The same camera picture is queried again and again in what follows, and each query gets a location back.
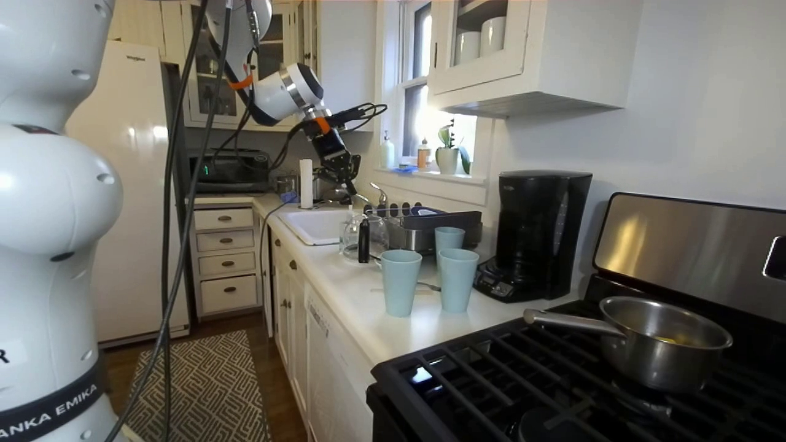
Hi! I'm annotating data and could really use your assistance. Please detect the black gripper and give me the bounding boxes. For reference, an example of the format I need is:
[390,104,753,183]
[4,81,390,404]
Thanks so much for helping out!
[308,121,363,207]

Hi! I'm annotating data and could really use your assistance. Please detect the clear glass coffee carafe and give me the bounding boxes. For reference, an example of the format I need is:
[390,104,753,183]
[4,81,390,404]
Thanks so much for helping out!
[338,205,387,266]

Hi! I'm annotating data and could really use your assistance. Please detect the teal plastic cup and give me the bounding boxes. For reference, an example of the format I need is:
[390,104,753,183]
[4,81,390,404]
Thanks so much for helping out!
[433,226,467,256]
[378,248,426,320]
[434,248,482,318]

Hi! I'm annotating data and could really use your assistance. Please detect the black drip coffee maker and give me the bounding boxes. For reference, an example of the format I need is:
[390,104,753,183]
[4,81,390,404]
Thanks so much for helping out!
[471,170,594,304]

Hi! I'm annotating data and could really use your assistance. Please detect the chrome faucet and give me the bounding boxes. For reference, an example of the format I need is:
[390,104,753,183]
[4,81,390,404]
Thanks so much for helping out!
[358,180,392,212]

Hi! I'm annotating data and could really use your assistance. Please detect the white paper towel roll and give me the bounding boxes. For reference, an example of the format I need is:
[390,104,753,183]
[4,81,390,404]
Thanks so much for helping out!
[297,157,317,212]

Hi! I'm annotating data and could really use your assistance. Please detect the white kitchen sink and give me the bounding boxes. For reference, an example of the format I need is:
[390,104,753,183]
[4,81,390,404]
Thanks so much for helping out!
[273,207,363,251]

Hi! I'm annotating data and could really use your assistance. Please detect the white soap bottle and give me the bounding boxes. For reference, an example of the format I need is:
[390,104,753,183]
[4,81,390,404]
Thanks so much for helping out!
[378,130,398,173]

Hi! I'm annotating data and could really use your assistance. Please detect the black dish rack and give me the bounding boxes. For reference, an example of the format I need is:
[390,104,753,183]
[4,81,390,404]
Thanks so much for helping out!
[363,202,486,256]

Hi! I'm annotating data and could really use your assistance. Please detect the white pot with plant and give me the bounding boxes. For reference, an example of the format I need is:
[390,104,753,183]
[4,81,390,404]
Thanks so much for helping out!
[433,121,473,180]

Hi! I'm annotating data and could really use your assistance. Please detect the black toaster oven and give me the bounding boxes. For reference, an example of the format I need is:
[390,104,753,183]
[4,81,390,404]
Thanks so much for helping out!
[190,148,273,196]

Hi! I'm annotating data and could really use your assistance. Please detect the kitchen window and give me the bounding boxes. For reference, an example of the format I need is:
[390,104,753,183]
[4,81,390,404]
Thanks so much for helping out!
[398,0,482,180]

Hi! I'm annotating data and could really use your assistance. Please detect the white drawer unit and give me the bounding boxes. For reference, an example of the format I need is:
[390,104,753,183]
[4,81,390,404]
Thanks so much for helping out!
[184,205,265,325]

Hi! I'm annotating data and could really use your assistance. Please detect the white base cabinet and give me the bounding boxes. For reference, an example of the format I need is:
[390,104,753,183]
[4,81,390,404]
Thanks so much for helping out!
[267,224,310,426]

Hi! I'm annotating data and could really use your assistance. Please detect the white mug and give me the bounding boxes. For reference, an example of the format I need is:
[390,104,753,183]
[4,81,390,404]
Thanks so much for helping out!
[480,16,507,59]
[454,29,482,68]

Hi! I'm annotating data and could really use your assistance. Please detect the white dishwasher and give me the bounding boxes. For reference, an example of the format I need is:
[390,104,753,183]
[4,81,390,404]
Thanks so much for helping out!
[303,286,378,442]

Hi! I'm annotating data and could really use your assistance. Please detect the white refrigerator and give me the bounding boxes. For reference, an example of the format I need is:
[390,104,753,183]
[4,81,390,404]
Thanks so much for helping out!
[64,37,191,348]

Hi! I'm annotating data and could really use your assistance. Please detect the patterned woven rug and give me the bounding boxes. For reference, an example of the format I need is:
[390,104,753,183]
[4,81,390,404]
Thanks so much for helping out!
[121,330,274,442]

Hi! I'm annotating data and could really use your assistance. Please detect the black gas stove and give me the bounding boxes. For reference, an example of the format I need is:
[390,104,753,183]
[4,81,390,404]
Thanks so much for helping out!
[363,192,786,442]

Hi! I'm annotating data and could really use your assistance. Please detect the steel saucepan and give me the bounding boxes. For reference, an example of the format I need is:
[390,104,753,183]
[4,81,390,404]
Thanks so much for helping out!
[523,294,735,393]

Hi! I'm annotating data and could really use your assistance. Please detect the white glass-door wall cabinet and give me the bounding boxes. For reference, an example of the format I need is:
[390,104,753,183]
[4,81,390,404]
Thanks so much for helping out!
[158,0,378,136]

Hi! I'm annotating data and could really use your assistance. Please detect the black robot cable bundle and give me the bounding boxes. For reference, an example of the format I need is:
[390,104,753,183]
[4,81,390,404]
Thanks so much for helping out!
[104,0,390,442]

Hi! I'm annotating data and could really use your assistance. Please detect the white wall cabinet with mugs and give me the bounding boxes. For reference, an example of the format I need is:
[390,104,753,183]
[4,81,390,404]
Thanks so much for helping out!
[426,0,647,121]

